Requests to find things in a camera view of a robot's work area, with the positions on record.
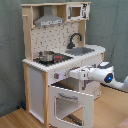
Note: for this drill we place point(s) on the white oven door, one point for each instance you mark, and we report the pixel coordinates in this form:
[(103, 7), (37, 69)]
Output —
[(63, 102)]

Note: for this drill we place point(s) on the toy microwave door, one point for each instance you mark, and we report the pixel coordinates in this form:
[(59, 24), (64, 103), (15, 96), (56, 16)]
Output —
[(77, 12)]

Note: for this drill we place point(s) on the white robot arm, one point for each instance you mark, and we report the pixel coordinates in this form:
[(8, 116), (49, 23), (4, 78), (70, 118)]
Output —
[(103, 73)]

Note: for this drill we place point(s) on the wooden toy kitchen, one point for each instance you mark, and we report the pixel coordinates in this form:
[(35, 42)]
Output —
[(38, 78)]

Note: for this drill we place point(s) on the white cupboard door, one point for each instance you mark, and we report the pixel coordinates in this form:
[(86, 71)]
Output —
[(91, 87)]

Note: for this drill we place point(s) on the grey toy sink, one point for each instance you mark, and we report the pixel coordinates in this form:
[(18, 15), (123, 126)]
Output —
[(79, 51)]

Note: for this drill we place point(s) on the left red stove knob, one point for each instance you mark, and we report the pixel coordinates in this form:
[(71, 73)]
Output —
[(56, 75)]

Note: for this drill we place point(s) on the black toy stovetop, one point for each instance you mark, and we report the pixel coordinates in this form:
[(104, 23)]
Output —
[(58, 58)]

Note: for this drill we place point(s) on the black toy faucet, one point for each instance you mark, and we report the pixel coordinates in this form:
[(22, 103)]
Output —
[(73, 40)]

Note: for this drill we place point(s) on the small silver pot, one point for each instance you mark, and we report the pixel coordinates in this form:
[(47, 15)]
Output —
[(46, 56)]

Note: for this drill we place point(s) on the grey range hood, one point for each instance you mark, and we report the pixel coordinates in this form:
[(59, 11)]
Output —
[(48, 18)]

